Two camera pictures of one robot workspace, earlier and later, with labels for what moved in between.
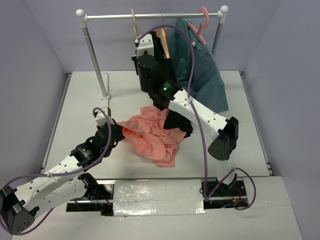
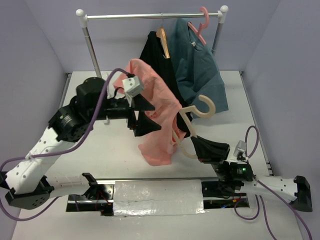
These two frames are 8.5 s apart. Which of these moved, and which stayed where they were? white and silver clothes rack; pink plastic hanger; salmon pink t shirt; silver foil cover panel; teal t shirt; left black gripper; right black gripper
Moved: left black gripper; salmon pink t shirt; right black gripper
Stayed: teal t shirt; white and silver clothes rack; pink plastic hanger; silver foil cover panel
